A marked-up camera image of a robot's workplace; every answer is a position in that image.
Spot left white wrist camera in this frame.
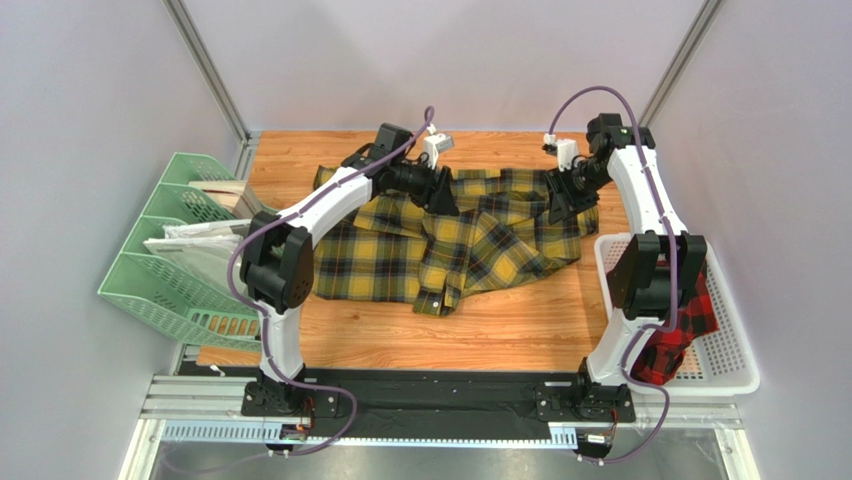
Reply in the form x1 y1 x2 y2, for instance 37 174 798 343
422 124 455 170

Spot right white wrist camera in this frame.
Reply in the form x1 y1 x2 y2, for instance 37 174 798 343
542 133 582 171

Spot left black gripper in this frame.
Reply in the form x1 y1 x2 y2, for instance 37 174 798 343
391 156 460 218

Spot aluminium frame rail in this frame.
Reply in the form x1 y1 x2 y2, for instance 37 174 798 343
122 368 759 479

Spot white plastic basket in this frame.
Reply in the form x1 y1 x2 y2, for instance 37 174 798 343
587 233 760 398

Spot green plastic file rack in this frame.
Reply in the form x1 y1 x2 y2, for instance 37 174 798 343
97 153 260 352

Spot red plaid long sleeve shirt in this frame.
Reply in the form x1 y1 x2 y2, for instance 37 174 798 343
631 264 718 386

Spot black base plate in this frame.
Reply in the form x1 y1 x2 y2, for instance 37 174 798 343
178 362 637 441

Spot papers in file rack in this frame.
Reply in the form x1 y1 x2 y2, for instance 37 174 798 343
143 219 250 295

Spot book in file rack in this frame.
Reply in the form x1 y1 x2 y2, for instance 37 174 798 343
188 180 261 214

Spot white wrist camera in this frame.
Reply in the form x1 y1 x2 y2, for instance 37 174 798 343
542 133 582 171
422 124 455 170

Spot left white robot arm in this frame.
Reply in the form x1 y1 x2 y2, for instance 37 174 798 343
236 123 459 415

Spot yellow plaid long sleeve shirt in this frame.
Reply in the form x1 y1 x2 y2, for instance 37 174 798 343
313 168 599 316

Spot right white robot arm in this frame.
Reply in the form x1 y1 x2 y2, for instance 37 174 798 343
542 113 708 420

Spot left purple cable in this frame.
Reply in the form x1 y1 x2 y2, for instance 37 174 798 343
226 105 437 458

